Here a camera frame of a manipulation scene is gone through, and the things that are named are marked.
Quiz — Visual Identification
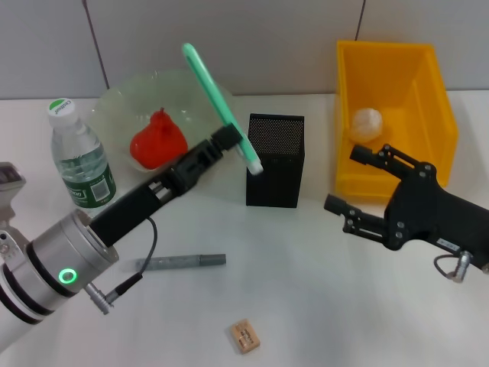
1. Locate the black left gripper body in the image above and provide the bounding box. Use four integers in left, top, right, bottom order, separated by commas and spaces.
89, 167, 185, 248

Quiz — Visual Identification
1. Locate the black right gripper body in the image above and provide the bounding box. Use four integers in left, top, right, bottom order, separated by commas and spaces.
383, 161, 489, 268

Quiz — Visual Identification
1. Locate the white paper ball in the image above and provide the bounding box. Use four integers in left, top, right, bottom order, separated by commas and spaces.
350, 108, 384, 145

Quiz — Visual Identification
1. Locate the red-orange fruit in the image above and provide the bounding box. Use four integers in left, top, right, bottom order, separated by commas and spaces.
129, 107, 189, 171

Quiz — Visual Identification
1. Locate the green utility knife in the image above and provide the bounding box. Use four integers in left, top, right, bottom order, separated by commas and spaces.
182, 42, 264, 176

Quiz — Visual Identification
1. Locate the clear plastic water bottle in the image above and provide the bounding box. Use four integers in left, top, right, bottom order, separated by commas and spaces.
46, 98, 118, 219

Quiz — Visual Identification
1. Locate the black mesh pen holder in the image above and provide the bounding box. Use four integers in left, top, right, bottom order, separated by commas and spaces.
245, 112, 308, 209

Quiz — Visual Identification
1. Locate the grey marker pen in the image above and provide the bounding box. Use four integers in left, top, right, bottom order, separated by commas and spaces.
121, 252, 228, 273

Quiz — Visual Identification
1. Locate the green glass fruit plate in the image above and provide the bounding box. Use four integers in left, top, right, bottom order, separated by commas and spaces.
91, 69, 236, 177

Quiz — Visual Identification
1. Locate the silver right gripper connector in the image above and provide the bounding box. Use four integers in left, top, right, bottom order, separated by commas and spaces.
449, 250, 474, 284

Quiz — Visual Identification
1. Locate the yellow plastic bin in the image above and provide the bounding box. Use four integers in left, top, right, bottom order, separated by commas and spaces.
335, 40, 459, 200

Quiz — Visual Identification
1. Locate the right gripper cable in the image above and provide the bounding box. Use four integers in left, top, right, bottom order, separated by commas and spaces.
433, 254, 459, 278

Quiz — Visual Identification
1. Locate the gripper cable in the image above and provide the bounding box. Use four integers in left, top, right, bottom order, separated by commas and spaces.
433, 254, 459, 278
83, 216, 159, 317

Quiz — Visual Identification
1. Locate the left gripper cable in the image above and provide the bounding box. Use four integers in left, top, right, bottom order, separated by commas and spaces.
83, 216, 159, 317

